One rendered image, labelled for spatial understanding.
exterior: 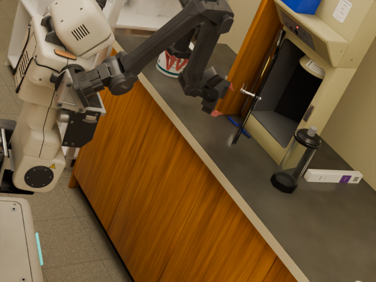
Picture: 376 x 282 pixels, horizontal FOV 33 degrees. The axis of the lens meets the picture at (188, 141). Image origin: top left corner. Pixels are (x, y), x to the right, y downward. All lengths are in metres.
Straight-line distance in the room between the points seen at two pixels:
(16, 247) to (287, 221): 1.11
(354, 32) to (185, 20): 0.67
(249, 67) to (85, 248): 1.23
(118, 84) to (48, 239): 1.37
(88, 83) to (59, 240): 1.37
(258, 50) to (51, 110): 0.89
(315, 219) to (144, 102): 0.94
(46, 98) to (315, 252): 1.04
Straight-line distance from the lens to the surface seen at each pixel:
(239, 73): 2.59
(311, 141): 2.27
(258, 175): 2.39
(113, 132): 3.02
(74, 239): 3.20
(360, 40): 2.31
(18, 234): 2.74
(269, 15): 2.51
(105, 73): 1.96
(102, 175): 3.13
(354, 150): 2.81
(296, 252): 2.13
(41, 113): 2.21
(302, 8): 2.34
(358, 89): 2.80
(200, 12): 1.85
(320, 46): 2.27
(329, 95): 2.38
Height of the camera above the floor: 2.15
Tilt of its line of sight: 30 degrees down
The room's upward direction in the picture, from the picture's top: 23 degrees clockwise
